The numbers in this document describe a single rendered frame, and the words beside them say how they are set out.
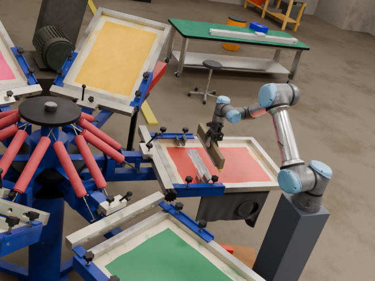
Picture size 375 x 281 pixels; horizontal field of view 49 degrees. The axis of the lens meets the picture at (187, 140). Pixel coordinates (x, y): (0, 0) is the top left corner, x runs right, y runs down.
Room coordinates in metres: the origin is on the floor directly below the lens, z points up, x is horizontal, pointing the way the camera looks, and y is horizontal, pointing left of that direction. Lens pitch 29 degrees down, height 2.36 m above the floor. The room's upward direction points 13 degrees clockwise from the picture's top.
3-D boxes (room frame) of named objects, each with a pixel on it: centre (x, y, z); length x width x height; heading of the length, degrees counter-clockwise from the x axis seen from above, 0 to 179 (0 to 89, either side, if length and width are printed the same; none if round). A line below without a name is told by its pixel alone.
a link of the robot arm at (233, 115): (2.15, -0.22, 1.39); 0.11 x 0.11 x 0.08; 33
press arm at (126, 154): (2.05, 0.28, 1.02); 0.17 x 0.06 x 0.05; 115
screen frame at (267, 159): (2.29, -0.23, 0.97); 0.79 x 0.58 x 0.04; 115
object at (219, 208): (2.15, -0.36, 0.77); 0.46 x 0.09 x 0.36; 115
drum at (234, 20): (8.47, -0.43, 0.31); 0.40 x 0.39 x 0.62; 117
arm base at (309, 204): (1.71, -0.65, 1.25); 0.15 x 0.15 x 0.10
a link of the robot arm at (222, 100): (2.23, -0.15, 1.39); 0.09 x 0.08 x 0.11; 33
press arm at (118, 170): (2.11, 0.16, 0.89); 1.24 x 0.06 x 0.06; 115
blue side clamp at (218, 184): (1.94, -0.13, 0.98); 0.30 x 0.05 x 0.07; 115
